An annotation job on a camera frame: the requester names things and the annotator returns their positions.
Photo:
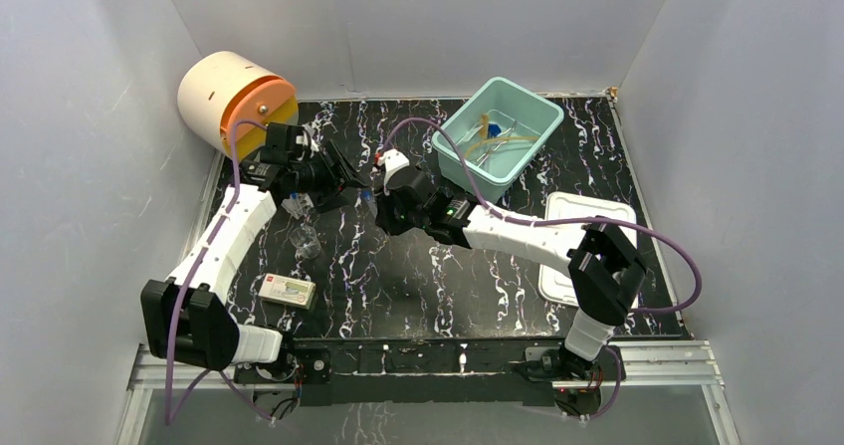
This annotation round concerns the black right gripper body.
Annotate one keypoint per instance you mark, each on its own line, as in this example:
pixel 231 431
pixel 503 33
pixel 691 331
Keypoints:
pixel 395 221

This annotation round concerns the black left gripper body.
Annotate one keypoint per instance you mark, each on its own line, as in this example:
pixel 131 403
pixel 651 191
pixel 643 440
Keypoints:
pixel 336 170

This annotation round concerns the clear glass beaker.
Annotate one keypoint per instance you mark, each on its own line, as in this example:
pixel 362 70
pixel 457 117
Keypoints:
pixel 305 240

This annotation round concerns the amber rubber tube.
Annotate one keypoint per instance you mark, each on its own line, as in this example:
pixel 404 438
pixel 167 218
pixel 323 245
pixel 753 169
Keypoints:
pixel 488 140

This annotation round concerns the white red slide box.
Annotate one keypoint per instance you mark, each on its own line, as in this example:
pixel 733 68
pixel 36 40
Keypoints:
pixel 287 291

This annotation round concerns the mint green plastic bin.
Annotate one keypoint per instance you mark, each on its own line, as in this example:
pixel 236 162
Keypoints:
pixel 505 102

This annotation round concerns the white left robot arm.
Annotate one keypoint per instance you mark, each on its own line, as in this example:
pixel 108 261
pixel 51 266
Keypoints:
pixel 185 315

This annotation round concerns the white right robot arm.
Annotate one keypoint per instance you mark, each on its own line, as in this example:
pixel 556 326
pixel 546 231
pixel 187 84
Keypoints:
pixel 604 267

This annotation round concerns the white orange cylinder drum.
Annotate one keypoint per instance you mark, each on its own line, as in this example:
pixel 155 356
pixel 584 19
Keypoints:
pixel 224 93

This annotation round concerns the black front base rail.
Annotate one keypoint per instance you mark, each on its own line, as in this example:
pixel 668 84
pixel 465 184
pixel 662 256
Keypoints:
pixel 420 370

